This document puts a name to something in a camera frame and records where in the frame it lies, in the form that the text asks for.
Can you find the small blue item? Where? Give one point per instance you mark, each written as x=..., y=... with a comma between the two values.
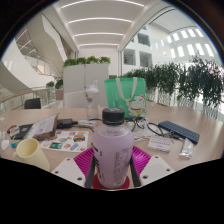
x=15, y=144

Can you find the white chair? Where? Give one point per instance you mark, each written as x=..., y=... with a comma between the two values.
x=75, y=99

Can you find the black power bank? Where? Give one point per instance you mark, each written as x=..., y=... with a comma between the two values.
x=66, y=123

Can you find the black office chair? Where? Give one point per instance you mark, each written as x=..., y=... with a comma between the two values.
x=32, y=103

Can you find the white cabinet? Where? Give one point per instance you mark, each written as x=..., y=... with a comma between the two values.
x=83, y=80

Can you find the green hedge plant row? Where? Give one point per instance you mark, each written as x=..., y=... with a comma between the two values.
x=186, y=80

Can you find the white snack wrapper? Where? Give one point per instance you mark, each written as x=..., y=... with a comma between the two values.
x=186, y=148

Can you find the purple drink bottle black cap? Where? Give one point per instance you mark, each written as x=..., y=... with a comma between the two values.
x=112, y=150

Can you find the cream yellow mug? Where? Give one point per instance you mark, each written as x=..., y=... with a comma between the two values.
x=31, y=153

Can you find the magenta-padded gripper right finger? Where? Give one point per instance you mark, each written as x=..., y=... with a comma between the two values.
x=156, y=168

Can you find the white flat card box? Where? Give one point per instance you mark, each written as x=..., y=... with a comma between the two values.
x=160, y=143

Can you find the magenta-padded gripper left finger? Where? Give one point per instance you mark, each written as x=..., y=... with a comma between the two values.
x=68, y=170

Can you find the potted plant in planter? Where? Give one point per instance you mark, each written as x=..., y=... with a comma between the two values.
x=55, y=87

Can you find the green plants atop cabinet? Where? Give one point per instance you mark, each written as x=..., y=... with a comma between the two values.
x=86, y=60

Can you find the colourful sticker sheet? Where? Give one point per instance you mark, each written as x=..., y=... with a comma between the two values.
x=66, y=141

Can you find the black notebook with white card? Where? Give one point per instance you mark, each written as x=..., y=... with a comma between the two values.
x=22, y=130

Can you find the clear plastic water bottle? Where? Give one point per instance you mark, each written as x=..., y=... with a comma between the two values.
x=92, y=100

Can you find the green tote bag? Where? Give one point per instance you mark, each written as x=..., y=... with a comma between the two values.
x=125, y=96

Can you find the dark blue keyboard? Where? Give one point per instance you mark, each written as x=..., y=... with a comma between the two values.
x=180, y=131

